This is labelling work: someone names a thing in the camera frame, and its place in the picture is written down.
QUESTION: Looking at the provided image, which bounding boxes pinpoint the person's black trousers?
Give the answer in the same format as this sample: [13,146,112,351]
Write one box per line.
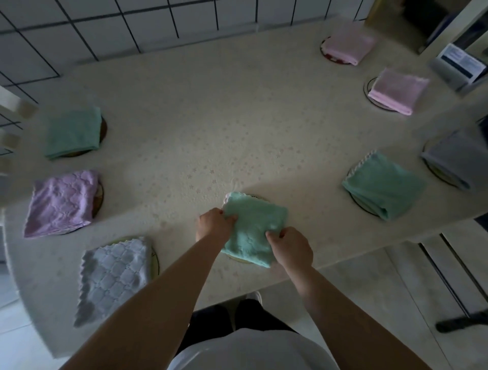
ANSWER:
[177,299,298,355]

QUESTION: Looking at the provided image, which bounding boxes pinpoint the person's left hand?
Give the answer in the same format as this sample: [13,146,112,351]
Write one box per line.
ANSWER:
[195,207,238,252]

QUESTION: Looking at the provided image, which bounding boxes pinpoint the person's left forearm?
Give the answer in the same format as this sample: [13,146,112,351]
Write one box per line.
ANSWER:
[59,234,224,370]

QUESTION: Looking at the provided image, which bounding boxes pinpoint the green cloth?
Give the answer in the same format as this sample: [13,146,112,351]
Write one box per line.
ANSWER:
[322,26,378,66]
[367,68,431,116]
[221,192,289,269]
[45,106,103,160]
[342,150,428,222]

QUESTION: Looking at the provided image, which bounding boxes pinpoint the edge coaster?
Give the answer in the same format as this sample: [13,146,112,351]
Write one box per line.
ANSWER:
[422,139,463,188]

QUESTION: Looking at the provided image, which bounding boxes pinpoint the red rimmed small coaster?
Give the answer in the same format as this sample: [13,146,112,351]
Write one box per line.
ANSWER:
[319,36,355,66]

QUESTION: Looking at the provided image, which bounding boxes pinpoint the brown cartoon coaster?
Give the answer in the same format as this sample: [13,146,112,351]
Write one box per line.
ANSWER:
[57,116,108,158]

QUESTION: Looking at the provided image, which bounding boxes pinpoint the person's right forearm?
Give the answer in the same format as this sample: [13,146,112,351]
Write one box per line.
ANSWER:
[293,265,432,370]

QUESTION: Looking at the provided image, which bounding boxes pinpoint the person's right hand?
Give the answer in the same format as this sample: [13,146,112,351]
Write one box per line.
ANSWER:
[265,227,314,275]

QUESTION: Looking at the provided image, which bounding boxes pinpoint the green character round coaster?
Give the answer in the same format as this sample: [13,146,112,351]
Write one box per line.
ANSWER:
[103,236,160,279]

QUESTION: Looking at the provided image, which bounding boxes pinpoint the grey cloth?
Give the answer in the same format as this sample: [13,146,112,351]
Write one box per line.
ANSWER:
[73,236,153,328]

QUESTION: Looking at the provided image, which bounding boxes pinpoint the person's white shirt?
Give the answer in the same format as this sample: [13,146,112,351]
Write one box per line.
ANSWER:
[167,329,340,370]

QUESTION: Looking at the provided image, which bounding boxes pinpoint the white cartoon coaster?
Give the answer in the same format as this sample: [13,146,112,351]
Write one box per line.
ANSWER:
[363,76,399,112]

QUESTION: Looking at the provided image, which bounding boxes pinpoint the cream speckled tablecloth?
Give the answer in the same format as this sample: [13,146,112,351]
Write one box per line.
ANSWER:
[2,17,488,359]

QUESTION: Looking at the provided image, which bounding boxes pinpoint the white slatted chair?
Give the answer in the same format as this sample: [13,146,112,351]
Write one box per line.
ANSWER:
[417,228,488,319]
[0,85,39,176]

